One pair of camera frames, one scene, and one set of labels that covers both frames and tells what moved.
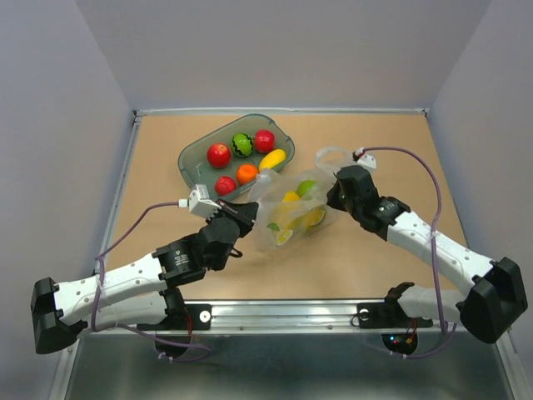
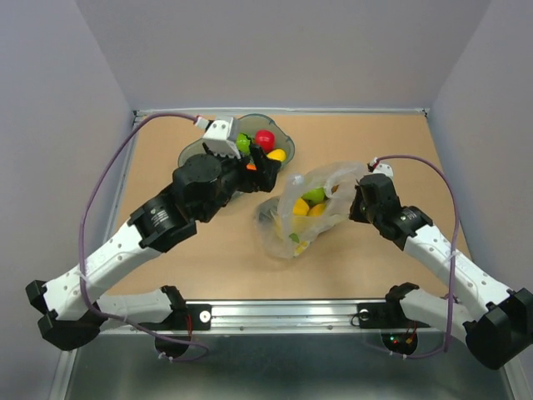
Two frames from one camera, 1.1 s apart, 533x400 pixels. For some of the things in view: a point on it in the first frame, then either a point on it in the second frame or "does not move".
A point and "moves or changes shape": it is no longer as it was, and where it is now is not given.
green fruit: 306,187 -> 316,196
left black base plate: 191,317 does not move
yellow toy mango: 272,158 does not move
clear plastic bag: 291,206 moves or changes shape
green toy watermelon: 242,145 does not move
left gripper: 244,212 -> 268,170
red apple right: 264,141 does not move
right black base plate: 387,314 does not move
